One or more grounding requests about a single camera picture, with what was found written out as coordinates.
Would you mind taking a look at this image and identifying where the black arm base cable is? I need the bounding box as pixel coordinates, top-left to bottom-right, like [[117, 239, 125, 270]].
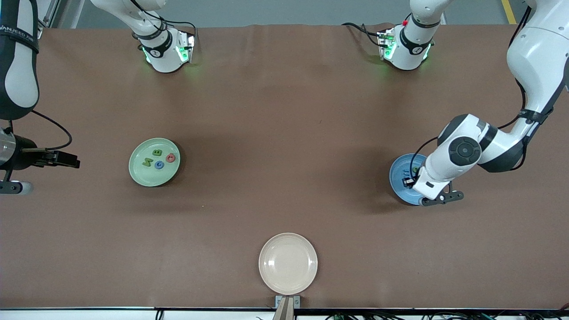
[[133, 0, 198, 45], [341, 22, 384, 47]]

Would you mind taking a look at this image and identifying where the brown table cover mat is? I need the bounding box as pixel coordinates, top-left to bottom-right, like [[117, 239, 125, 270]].
[[0, 23, 569, 309]]

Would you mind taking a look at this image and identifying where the metal camera post bracket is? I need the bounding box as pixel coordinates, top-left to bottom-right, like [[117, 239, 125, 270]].
[[272, 295, 301, 320]]

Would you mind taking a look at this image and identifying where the aluminium frame profile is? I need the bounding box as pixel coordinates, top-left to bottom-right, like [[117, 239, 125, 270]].
[[38, 0, 61, 40]]

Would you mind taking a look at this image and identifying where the white table edge strip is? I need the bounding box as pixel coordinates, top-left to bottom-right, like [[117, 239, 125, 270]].
[[0, 307, 569, 320]]

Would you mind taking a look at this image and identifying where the light green plate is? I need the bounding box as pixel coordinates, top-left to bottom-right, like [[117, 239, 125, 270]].
[[128, 137, 181, 188]]

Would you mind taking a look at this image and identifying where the beige plate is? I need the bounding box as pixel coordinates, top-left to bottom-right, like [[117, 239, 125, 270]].
[[258, 232, 319, 296]]

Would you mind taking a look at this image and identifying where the blue plate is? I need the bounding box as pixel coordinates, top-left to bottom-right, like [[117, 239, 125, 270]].
[[389, 153, 441, 206]]

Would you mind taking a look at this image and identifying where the grey arm base connector box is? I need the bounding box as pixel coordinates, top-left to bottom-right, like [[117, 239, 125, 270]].
[[175, 30, 196, 64], [377, 29, 397, 61]]

